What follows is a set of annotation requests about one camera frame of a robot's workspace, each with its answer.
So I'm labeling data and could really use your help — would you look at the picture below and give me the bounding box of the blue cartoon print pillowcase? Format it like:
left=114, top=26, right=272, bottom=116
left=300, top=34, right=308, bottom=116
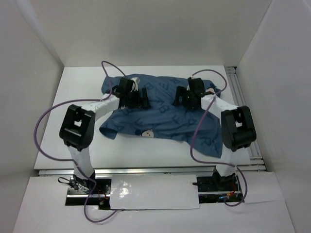
left=99, top=74, right=223, bottom=158

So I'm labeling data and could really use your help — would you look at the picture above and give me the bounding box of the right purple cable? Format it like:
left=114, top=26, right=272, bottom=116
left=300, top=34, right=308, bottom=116
left=189, top=69, right=248, bottom=207

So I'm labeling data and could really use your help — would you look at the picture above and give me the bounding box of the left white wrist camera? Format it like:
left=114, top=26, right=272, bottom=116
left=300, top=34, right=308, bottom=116
left=131, top=77, right=140, bottom=91

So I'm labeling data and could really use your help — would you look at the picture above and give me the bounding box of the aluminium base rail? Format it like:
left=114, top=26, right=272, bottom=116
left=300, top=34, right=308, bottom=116
left=37, top=166, right=265, bottom=209

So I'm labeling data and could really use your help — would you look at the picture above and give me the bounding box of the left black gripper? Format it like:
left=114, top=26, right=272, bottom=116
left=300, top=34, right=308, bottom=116
left=124, top=87, right=150, bottom=110

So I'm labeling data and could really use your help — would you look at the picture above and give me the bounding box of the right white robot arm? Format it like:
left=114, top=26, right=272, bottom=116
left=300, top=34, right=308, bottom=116
left=173, top=77, right=257, bottom=191

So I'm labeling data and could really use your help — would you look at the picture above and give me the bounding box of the aluminium side rail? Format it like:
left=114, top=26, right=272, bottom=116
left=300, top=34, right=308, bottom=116
left=225, top=67, right=265, bottom=166

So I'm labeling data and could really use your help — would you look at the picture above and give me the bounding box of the white cover plate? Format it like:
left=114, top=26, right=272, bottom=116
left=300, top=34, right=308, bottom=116
left=109, top=175, right=200, bottom=210

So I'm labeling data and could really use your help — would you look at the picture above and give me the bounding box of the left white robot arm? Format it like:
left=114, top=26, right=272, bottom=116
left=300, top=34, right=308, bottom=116
left=59, top=77, right=150, bottom=194

